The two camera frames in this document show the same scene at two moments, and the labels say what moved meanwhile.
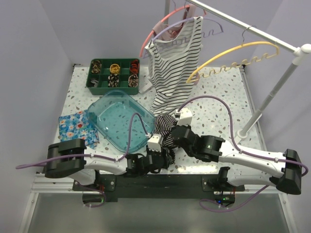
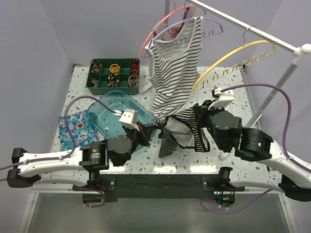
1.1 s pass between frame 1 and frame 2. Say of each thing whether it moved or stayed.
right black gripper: moved
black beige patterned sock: stayed
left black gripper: moved
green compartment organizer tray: stayed
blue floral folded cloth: stayed
